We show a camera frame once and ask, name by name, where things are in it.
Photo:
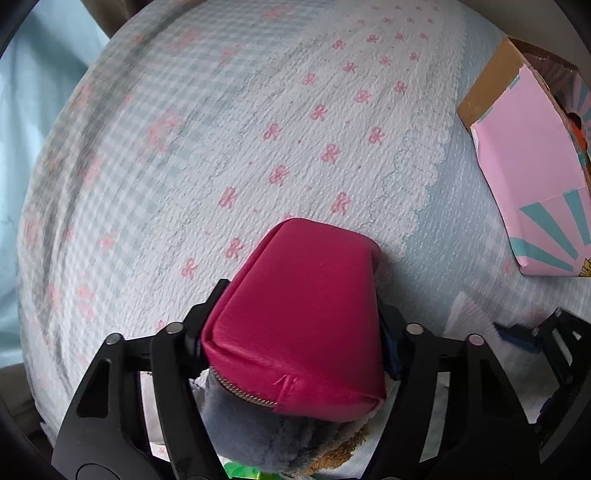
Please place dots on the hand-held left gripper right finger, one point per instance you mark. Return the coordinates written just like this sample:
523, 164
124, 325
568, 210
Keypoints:
392, 353

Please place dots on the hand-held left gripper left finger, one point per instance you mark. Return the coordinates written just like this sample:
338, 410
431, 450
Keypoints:
199, 318

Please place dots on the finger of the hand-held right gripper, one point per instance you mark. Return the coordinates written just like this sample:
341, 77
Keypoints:
515, 334

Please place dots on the white patterned cloth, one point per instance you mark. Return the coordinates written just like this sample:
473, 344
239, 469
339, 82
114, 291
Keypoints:
480, 323

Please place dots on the magenta leather zip pouch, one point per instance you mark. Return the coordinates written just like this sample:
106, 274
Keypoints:
300, 318

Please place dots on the grey fluffy plush toy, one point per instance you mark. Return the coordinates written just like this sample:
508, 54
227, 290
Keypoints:
272, 434

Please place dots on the green plastic item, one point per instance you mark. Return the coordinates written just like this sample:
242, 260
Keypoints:
240, 471

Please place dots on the gingham blanket with pink bows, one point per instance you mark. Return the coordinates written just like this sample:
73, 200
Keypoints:
221, 138

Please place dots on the pink cardboard box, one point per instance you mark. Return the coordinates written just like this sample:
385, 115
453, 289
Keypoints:
521, 152

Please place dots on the orange item in box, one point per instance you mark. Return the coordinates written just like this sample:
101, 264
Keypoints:
577, 127

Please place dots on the light blue bed sheet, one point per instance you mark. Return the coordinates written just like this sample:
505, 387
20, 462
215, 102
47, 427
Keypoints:
32, 115

